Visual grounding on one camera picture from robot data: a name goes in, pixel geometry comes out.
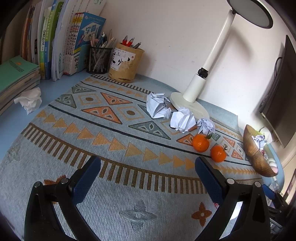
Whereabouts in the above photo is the orange tangerine with stem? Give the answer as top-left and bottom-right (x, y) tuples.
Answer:
(192, 133), (212, 153)

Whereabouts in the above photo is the paper ball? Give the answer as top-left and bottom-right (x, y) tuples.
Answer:
(146, 93), (171, 119)
(197, 118), (215, 135)
(170, 108), (196, 133)

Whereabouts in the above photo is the golden oval bowl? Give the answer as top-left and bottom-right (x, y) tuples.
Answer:
(243, 125), (277, 177)

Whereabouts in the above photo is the black monitor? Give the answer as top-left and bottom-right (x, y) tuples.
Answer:
(259, 36), (295, 147)

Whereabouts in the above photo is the patterned blue woven mat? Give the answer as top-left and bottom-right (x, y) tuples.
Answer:
(0, 73), (265, 241)

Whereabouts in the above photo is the crumpled white tissue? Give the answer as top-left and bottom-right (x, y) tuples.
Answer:
(14, 87), (42, 115)

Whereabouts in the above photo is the stack of green books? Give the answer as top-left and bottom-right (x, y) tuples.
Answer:
(0, 56), (41, 113)

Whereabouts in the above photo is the black mesh pen holder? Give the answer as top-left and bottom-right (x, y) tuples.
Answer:
(86, 47), (113, 74)

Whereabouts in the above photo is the bamboo pen holder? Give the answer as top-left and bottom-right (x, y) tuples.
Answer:
(108, 43), (144, 83)

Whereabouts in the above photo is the row of upright books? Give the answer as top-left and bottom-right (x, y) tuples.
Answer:
(21, 0), (106, 81)

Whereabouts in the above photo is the white desk lamp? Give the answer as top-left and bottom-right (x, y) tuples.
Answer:
(170, 0), (273, 119)

